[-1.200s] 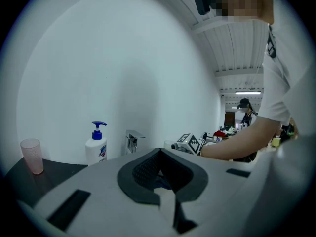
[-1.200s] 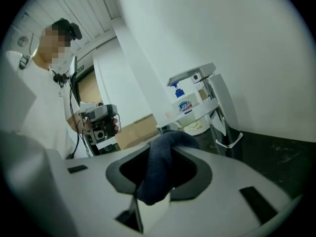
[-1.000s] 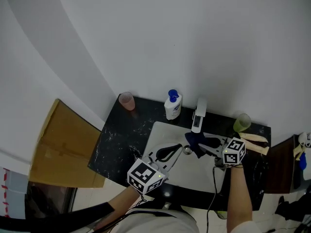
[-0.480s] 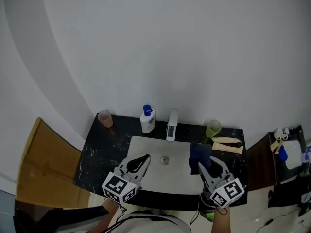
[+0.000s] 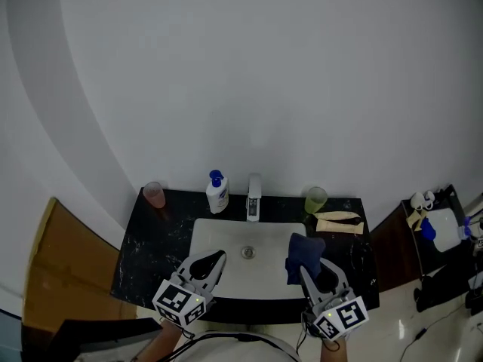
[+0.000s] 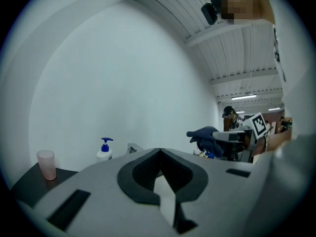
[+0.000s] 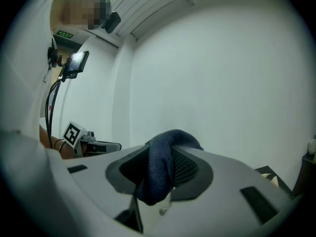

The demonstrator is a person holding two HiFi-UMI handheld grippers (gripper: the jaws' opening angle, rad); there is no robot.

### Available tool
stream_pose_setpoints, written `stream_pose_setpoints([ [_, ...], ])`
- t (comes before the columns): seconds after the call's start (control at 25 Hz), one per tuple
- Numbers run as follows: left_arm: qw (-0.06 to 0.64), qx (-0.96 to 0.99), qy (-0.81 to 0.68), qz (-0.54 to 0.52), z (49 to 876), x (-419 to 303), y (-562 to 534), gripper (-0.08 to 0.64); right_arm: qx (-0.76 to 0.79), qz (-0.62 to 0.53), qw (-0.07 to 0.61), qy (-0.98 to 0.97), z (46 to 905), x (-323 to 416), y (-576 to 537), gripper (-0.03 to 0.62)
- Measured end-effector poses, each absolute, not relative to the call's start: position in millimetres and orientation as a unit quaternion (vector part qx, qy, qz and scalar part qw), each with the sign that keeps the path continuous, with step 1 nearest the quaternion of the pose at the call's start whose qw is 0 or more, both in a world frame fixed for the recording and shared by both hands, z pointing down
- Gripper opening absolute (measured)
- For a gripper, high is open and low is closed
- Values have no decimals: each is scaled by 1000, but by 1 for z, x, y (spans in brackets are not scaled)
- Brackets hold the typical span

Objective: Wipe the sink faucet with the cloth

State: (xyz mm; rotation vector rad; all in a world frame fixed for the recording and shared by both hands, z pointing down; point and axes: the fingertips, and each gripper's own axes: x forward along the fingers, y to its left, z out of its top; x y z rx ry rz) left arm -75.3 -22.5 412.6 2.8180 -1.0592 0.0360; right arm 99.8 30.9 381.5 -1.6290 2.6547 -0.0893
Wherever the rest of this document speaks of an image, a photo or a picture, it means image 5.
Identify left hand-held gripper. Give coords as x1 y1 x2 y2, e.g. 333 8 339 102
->
152 249 227 327

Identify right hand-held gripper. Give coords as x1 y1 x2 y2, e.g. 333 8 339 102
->
298 257 370 342

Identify dark blue cloth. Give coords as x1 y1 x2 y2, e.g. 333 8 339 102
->
284 232 327 287

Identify chrome faucet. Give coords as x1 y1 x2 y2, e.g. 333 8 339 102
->
245 172 263 223

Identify person's right forearm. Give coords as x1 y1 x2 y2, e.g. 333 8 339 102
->
319 336 349 362

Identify person's left forearm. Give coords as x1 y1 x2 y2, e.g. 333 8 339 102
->
129 320 183 362

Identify cream squeeze tube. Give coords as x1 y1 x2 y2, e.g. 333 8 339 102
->
315 218 365 235
312 210 361 222

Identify black marble vanity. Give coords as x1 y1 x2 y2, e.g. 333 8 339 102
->
110 187 380 326

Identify dark wooden vanity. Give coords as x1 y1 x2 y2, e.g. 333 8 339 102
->
368 183 473 294

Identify white pump bottle blue cap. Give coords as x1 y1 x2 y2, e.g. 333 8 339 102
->
205 169 230 216

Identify green plastic cup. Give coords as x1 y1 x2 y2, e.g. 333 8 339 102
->
304 186 329 215

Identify person's white shirt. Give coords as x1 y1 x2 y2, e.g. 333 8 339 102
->
161 329 303 362

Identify pink plastic cup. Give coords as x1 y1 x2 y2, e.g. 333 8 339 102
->
142 181 167 210

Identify black bag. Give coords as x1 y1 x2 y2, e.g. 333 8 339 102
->
412 265 483 313

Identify small white sink basin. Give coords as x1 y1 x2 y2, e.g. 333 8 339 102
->
427 207 463 253

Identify brown cardboard box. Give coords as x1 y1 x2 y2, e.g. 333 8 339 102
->
22 197 137 333

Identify clear bottle blue cap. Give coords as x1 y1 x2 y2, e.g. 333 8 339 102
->
457 214 473 241

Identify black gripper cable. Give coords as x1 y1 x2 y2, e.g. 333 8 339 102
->
295 310 341 354
161 327 300 362

